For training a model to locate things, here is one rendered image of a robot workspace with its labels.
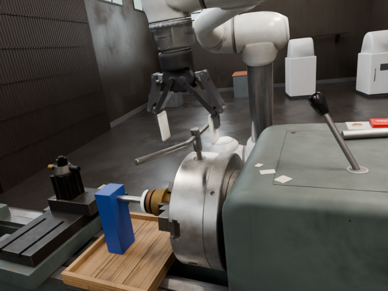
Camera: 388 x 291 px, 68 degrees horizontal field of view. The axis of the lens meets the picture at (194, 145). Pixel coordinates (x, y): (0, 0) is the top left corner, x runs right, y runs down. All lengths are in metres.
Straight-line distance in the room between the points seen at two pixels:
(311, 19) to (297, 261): 9.91
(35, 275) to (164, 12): 0.85
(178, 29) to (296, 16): 9.72
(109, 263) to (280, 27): 0.98
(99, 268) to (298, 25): 9.76
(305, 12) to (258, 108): 9.15
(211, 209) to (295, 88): 7.45
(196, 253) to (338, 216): 0.35
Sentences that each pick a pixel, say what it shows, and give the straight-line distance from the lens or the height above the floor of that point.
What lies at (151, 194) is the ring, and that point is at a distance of 0.88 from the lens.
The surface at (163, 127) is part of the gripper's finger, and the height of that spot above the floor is 1.33.
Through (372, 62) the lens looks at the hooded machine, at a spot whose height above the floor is 0.80.
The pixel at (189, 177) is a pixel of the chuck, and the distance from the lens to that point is 0.71.
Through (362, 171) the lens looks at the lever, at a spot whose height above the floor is 1.26.
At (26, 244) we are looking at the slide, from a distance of 1.13.
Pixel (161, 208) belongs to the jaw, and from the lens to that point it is 0.80.
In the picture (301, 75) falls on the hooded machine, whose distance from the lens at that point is 8.02.
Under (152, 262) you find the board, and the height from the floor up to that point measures 0.89.
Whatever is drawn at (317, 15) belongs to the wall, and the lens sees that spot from 10.37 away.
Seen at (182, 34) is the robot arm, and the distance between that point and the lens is 0.61.
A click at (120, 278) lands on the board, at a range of 0.98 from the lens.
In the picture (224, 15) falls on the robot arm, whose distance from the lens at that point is 0.81.
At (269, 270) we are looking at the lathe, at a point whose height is 1.10.
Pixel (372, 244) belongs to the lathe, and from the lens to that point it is 0.56.
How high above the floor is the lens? 1.51
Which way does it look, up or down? 18 degrees down
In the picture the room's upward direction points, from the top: 7 degrees counter-clockwise
